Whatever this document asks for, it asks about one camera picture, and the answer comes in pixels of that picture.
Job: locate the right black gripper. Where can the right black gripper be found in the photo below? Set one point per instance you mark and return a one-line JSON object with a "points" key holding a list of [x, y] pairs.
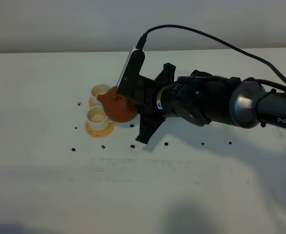
{"points": [[156, 101]]}

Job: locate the brown clay teapot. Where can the brown clay teapot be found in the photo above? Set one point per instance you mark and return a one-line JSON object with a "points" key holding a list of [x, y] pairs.
{"points": [[117, 107]]}

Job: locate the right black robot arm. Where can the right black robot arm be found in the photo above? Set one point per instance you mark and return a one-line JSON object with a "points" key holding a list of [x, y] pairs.
{"points": [[202, 98]]}

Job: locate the rear white teacup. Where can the rear white teacup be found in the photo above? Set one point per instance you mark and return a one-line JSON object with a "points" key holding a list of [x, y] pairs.
{"points": [[99, 89]]}

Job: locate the white teacup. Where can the white teacup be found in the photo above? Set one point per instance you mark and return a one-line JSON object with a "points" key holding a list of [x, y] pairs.
{"points": [[99, 89], [97, 119]]}

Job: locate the front orange coaster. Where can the front orange coaster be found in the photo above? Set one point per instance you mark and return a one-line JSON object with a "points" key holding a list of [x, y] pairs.
{"points": [[99, 134]]}

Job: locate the orange coaster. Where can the orange coaster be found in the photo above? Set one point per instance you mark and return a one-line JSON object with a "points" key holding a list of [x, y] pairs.
{"points": [[91, 103], [99, 134]]}

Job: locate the front white teacup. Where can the front white teacup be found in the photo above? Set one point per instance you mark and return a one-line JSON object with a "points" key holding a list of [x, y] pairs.
{"points": [[97, 119]]}

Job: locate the rear orange coaster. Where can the rear orange coaster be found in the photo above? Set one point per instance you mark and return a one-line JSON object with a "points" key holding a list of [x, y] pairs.
{"points": [[91, 103]]}

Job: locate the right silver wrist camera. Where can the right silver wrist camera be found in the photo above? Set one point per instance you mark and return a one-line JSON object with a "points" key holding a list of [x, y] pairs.
{"points": [[131, 84]]}

